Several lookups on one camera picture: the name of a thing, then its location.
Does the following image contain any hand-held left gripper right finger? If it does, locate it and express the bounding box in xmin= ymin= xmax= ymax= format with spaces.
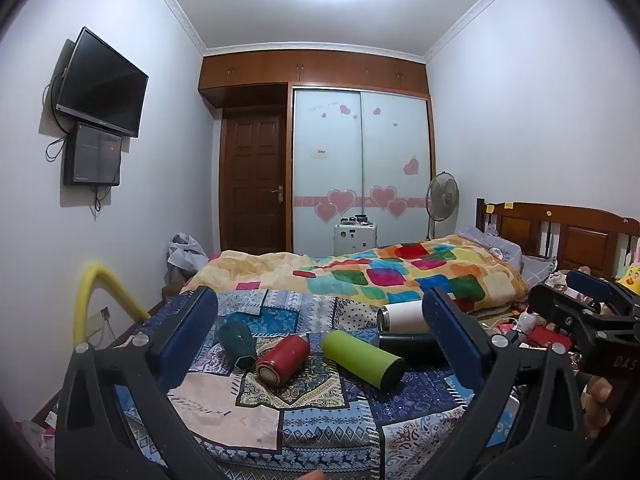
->
xmin=395 ymin=286 xmax=588 ymax=480

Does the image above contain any standing fan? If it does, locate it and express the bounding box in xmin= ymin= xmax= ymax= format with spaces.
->
xmin=425 ymin=172 xmax=460 ymax=241

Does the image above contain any wardrobe with heart stickers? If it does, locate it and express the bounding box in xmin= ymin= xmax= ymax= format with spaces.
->
xmin=198 ymin=50 xmax=434 ymax=257

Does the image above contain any white cup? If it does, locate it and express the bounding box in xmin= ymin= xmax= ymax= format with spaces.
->
xmin=376 ymin=301 xmax=430 ymax=333

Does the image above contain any wall-mounted television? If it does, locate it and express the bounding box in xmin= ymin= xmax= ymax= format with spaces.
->
xmin=55 ymin=26 xmax=150 ymax=139

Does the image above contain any dark green cup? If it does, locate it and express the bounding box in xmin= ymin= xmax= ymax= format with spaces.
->
xmin=217 ymin=320 xmax=259 ymax=372

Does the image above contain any white suitcase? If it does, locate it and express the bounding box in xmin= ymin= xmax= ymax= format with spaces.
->
xmin=333 ymin=214 xmax=380 ymax=257

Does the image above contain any brown wooden door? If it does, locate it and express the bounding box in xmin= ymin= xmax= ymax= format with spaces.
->
xmin=220 ymin=107 xmax=289 ymax=256

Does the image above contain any black wall cable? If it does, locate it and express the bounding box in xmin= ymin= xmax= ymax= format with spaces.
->
xmin=42 ymin=67 xmax=113 ymax=218

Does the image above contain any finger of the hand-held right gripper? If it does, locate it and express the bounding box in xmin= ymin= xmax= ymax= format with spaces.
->
xmin=566 ymin=269 xmax=630 ymax=311
xmin=528 ymin=284 xmax=603 ymax=343

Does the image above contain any colourful checked quilt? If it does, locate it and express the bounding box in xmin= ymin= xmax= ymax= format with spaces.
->
xmin=182 ymin=234 xmax=531 ymax=315

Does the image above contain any person's right hand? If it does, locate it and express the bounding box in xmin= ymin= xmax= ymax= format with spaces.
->
xmin=581 ymin=376 xmax=614 ymax=439

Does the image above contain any yellow foam tube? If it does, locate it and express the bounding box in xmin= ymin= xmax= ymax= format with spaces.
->
xmin=73 ymin=259 xmax=152 ymax=346

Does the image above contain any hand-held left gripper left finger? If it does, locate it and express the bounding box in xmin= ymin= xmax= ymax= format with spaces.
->
xmin=54 ymin=286 xmax=231 ymax=480

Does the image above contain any patchwork blue bedsheet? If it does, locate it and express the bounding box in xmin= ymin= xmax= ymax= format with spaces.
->
xmin=45 ymin=289 xmax=523 ymax=480

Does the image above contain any black cup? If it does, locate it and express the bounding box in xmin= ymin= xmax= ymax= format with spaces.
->
xmin=377 ymin=331 xmax=448 ymax=366

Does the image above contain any red packet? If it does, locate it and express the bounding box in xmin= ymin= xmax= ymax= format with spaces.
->
xmin=530 ymin=325 xmax=572 ymax=353

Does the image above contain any grey clothes pile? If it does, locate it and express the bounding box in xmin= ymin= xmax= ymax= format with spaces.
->
xmin=166 ymin=233 xmax=210 ymax=283

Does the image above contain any small wall-mounted monitor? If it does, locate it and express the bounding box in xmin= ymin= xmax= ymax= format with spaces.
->
xmin=63 ymin=122 xmax=123 ymax=187

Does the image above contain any red cup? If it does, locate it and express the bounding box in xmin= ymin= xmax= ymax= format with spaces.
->
xmin=256 ymin=334 xmax=312 ymax=387

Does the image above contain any wooden headboard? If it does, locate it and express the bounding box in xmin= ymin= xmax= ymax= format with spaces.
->
xmin=475 ymin=198 xmax=640 ymax=282

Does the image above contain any lime green cup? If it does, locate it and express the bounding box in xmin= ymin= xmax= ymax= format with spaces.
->
xmin=320 ymin=330 xmax=407 ymax=390

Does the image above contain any yellow plush toy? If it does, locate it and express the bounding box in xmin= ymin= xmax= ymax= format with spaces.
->
xmin=611 ymin=247 xmax=640 ymax=297

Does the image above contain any grey pillow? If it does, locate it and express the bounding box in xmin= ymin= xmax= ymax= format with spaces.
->
xmin=457 ymin=225 xmax=557 ymax=290

